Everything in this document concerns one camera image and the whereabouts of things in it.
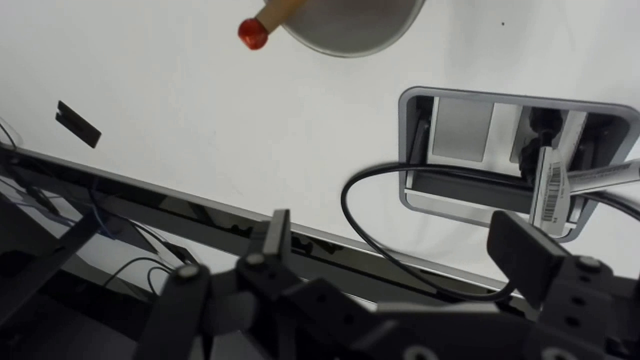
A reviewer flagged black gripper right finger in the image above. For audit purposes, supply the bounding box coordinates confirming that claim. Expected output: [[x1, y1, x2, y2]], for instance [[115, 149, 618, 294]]
[[487, 211, 640, 360]]

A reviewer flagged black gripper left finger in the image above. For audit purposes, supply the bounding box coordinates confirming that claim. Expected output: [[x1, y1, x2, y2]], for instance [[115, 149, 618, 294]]
[[136, 209, 376, 360]]

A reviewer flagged tan marker with red cap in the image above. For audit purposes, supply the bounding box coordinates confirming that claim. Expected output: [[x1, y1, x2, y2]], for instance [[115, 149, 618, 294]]
[[236, 0, 310, 53]]

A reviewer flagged silver labelled plug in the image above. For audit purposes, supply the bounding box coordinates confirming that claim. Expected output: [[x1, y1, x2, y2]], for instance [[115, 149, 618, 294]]
[[528, 144, 576, 237]]

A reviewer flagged black mug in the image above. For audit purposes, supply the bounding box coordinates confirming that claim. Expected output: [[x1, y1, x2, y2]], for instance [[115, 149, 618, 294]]
[[282, 0, 429, 60]]

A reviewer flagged small black tape piece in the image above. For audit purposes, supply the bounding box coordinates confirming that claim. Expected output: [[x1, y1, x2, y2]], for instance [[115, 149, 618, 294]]
[[55, 99, 104, 151]]

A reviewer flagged black looped cable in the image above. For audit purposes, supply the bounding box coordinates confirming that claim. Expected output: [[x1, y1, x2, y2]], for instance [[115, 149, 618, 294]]
[[338, 160, 518, 305]]

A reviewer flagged grey flat cable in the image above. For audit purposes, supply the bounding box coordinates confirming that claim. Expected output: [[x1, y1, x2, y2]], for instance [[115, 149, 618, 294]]
[[569, 158, 640, 200]]

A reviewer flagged silver desk cable hatch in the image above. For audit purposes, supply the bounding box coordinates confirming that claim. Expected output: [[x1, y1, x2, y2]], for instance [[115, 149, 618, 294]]
[[397, 84, 640, 245]]

